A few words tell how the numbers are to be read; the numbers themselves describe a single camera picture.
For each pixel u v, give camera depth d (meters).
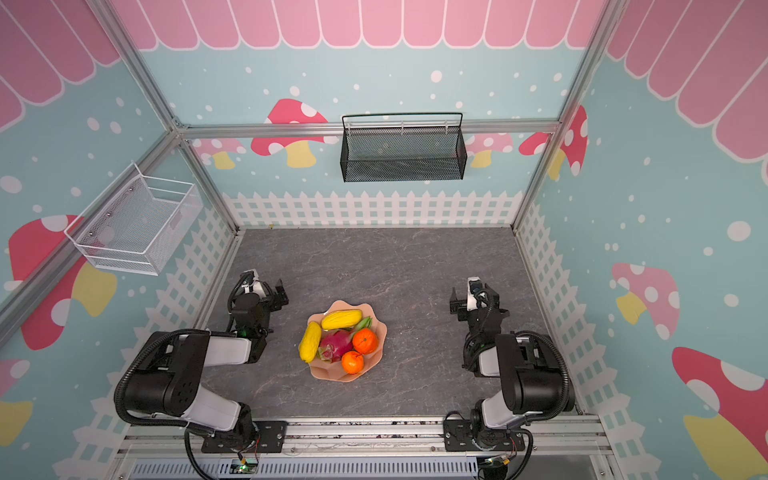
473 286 0.76
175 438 0.76
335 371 0.81
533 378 0.45
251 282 0.76
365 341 0.81
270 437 0.74
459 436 0.74
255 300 0.73
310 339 0.81
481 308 0.76
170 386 0.45
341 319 0.88
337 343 0.82
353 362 0.79
